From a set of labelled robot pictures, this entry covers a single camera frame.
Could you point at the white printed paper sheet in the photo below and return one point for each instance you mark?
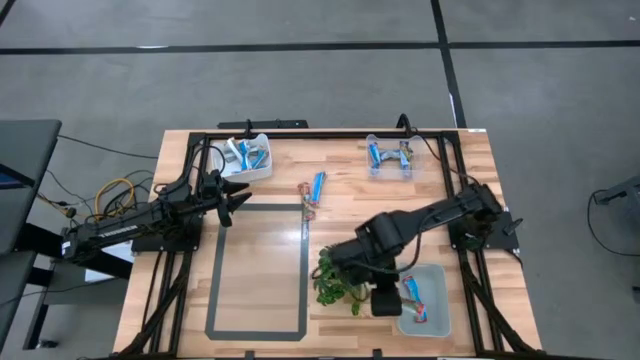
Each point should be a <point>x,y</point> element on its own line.
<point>107,275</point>

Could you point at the clear plastic bin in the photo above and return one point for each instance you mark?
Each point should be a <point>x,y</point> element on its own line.
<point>395,171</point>

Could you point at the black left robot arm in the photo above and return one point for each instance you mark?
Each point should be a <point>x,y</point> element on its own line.
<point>115,230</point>

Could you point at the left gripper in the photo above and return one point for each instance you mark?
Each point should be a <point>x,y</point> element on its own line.
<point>210,189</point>

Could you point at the white plastic bin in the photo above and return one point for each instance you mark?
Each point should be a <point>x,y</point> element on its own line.
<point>265,173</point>

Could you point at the dark desk beam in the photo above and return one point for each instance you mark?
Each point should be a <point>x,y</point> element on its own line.
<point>100,262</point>

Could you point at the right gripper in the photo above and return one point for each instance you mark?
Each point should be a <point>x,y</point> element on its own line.
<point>386,301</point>

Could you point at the grey stand leg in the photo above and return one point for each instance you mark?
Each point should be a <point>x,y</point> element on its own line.
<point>625,190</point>

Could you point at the black power strip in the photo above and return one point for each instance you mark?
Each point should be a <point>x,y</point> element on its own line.
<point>270,124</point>

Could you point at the grey desk top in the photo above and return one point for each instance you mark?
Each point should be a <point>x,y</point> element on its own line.
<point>25,150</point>

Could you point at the grey side table top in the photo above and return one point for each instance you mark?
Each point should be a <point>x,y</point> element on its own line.
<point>12,290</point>

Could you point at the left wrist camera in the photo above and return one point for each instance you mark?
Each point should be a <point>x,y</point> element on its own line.
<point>179,191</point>

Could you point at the green plant in white pot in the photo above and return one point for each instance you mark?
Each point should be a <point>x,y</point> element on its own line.
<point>330,292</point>

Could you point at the white table label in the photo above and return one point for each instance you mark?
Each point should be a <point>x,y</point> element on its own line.
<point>476,130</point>

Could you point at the clear mat with dark border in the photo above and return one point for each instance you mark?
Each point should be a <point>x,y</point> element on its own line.
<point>260,280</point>

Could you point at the grey plastic bin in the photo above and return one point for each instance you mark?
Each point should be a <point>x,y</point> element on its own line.
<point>436,300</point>

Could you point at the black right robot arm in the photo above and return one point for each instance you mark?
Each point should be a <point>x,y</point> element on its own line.
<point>425,220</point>

